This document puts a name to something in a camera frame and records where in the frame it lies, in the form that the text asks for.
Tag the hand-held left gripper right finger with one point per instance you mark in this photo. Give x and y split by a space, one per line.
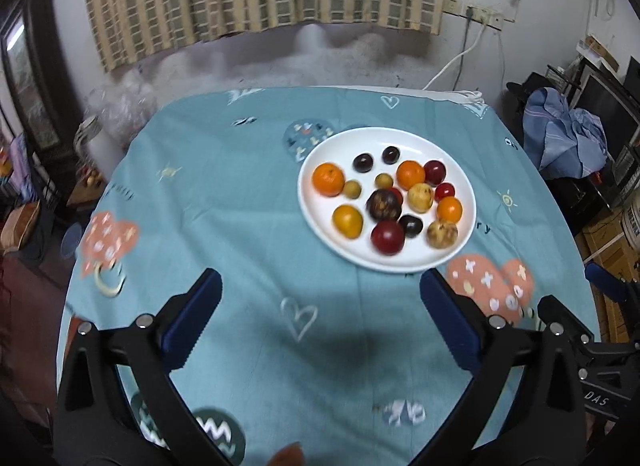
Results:
450 321

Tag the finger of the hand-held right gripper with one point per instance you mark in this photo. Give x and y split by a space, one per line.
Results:
605 282
562 313

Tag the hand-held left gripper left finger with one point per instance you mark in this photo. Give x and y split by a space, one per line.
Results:
192 321

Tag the brown speckled passion fruit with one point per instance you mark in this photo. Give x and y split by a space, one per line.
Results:
442 234

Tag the dark purple plum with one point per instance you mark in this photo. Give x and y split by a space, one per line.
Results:
363 162
410 226
390 154

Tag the dark red plum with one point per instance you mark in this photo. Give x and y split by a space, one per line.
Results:
387 237
434 171

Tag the white round plate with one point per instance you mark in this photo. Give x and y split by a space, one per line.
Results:
345 256

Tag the yellow passion fruit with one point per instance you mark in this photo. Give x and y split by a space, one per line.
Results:
420 197

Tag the small red fruit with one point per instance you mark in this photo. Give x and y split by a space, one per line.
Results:
444 191
398 192

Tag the yellow orange round fruit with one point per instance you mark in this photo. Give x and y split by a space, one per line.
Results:
348 220

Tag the small green yellow fruit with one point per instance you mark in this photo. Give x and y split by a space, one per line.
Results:
351 189
384 179

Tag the brown carton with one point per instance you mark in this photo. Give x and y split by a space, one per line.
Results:
605 241

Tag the white bucket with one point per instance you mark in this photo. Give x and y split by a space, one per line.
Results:
632 228

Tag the teal printed tablecloth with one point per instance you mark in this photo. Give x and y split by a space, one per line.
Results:
250 196

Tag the blue clothes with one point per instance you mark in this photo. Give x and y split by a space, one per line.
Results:
565 135

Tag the reddish brown blurred object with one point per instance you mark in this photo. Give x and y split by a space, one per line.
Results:
287 455

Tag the black monitor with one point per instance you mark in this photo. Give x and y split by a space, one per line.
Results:
610 105

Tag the black hat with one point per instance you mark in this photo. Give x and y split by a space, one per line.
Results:
525 88

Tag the black speaker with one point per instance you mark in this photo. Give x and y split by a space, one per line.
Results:
633 73

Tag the white jar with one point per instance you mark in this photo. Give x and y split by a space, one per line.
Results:
92 133

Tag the clear plastic bag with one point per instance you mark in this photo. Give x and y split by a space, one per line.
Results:
122 105

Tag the cardboard box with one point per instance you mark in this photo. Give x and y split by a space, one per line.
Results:
600 50

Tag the dark wooden cabinet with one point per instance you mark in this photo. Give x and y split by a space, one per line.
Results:
45 70

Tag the white power strip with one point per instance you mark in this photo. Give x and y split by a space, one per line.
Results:
484 16

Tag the white wall socket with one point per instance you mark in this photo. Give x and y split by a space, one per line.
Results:
453 5

